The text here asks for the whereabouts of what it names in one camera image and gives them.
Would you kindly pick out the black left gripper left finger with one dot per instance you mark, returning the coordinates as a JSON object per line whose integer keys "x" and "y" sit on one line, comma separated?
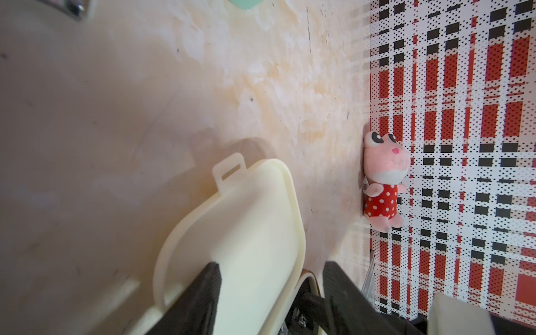
{"x": 195, "y": 311}

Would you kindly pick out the cream manicure case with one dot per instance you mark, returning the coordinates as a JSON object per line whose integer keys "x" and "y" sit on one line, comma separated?
{"x": 252, "y": 228}

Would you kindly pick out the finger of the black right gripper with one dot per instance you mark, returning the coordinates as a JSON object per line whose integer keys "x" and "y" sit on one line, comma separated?
{"x": 308, "y": 315}

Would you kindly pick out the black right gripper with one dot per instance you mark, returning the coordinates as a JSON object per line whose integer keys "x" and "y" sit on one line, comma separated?
{"x": 448, "y": 315}

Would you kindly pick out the cream nail clipper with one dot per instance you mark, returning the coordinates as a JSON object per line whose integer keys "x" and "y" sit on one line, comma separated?
{"x": 75, "y": 9}

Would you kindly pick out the pink frog plush red dress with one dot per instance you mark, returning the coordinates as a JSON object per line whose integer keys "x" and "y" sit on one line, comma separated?
{"x": 386, "y": 164}

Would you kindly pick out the mint green manicure case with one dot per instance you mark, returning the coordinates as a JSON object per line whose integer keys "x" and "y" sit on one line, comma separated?
{"x": 245, "y": 4}

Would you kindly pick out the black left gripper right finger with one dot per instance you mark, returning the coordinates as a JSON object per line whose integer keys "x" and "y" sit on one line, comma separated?
{"x": 349, "y": 312}

